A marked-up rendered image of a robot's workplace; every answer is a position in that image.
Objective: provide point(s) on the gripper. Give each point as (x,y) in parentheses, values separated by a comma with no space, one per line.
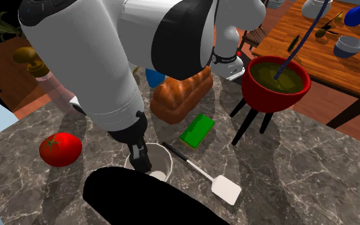
(133,127)

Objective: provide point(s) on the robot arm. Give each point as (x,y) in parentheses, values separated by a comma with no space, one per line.
(83,62)

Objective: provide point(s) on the white cup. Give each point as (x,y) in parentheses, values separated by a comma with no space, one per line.
(162,160)

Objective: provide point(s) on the black rounded object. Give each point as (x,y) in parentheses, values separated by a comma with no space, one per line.
(148,199)

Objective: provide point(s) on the green sponge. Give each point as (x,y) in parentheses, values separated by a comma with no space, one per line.
(197,131)

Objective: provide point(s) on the brown bread loaf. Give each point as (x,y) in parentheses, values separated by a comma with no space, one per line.
(179,96)

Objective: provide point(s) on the red tomato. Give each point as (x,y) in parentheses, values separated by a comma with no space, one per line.
(62,150)

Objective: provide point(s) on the blue object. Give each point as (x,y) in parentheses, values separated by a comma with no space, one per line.
(153,78)

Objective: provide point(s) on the clear bottle with golden stopper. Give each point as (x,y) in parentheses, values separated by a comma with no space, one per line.
(47,84)

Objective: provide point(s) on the red planter with black legs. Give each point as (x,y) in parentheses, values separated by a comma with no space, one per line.
(273,96)

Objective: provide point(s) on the dark wooden chair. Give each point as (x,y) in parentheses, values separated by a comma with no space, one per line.
(254,37)

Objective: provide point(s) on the wooden dining table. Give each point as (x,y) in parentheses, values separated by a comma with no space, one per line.
(320,62)

